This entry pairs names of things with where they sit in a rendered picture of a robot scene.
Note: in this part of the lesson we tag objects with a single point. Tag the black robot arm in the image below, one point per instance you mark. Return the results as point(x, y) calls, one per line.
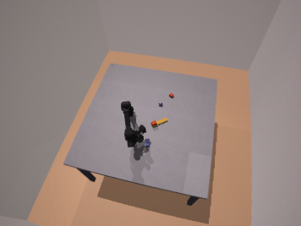
point(129, 136)

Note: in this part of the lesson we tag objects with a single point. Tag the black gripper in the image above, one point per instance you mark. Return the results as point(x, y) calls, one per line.
point(141, 129)

